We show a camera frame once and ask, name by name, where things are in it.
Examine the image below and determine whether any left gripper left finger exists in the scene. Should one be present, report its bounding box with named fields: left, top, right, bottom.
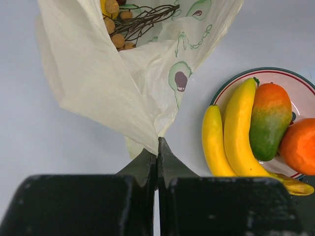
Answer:
left=0, top=150, right=157, bottom=236

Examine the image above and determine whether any green orange fake mango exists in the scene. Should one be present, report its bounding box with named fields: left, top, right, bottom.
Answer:
left=249, top=83, right=292, bottom=162

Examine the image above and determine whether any yellow fake banana bunch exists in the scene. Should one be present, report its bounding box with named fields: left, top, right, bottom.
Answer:
left=201, top=78, right=315, bottom=196

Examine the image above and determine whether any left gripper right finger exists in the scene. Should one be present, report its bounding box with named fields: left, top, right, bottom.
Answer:
left=157, top=138, right=305, bottom=236

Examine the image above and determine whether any brown fake longan branch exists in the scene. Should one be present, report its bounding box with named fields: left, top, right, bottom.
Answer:
left=103, top=0, right=179, bottom=51

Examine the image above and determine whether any pale yellow plastic bag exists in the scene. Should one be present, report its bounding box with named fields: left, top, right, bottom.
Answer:
left=36, top=0, right=243, bottom=157

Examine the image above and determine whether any orange fake tangerine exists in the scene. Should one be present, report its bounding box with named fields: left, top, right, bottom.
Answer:
left=279, top=118, right=315, bottom=176

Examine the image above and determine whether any round printed plate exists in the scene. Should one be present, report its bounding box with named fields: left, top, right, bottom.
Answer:
left=211, top=67, right=315, bottom=179

